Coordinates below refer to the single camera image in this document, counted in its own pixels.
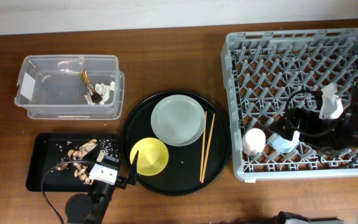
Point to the pile of food scraps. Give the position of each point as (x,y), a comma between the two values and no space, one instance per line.
(81,169)

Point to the pink plastic cup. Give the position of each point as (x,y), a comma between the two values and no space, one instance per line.
(253,141)

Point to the white tissue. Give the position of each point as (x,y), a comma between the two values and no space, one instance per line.
(103,90)

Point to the black rectangular tray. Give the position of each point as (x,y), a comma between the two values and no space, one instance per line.
(51,149)

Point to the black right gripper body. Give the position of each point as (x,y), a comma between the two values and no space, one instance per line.
(312,125)

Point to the blue plastic cup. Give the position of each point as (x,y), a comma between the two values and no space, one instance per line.
(285,146)

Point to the yellow bowl with food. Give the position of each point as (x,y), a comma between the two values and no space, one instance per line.
(153,156)

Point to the black base device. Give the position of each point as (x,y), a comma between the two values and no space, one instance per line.
(291,218)

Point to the gold snack wrapper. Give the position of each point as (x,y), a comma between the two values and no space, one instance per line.
(95,96)

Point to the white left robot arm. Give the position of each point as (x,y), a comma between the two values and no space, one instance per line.
(91,207)

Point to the round black tray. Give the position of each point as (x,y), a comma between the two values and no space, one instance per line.
(181,175)

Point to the grey dishwasher rack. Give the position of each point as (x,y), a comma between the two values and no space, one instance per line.
(261,70)

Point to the clear plastic bin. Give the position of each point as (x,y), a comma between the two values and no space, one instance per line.
(50,87)

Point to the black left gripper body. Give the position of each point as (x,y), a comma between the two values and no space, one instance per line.
(121,182)

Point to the grey plate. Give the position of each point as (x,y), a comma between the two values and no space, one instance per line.
(178,120)

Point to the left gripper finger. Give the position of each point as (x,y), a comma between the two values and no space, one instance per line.
(133,173)
(93,155)

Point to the wooden chopstick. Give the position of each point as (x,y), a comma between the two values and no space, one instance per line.
(203,146)
(207,150)

